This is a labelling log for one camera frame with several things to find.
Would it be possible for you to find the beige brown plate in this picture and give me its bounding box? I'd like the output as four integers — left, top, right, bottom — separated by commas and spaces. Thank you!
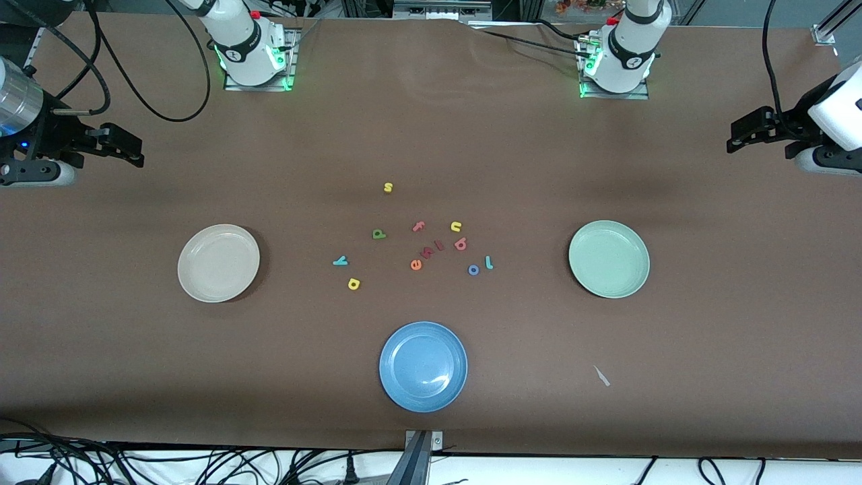
177, 224, 261, 303

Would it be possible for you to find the light green plate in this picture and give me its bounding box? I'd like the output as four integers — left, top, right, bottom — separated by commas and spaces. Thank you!
568, 220, 651, 299

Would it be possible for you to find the brown table cover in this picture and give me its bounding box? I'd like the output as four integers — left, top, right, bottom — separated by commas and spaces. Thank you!
0, 10, 862, 461

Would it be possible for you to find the grey background device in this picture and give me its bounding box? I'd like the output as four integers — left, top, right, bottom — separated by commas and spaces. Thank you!
394, 0, 492, 21

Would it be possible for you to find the blue plate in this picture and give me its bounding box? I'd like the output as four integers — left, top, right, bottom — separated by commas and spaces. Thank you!
378, 321, 469, 413

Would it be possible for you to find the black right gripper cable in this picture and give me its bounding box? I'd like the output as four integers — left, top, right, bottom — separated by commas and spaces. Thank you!
0, 0, 110, 117

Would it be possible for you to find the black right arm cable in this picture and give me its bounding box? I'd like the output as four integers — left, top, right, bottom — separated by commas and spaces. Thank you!
84, 0, 211, 124

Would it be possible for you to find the silver aluminium frame bar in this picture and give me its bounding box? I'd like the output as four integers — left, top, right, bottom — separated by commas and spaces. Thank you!
818, 0, 862, 38

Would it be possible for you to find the black cable on table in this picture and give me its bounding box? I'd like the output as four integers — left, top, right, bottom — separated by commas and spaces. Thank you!
471, 27, 584, 60
535, 19, 595, 42

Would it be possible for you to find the grey aluminium profile post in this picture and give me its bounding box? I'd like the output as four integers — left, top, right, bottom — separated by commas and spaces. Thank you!
403, 430, 444, 485

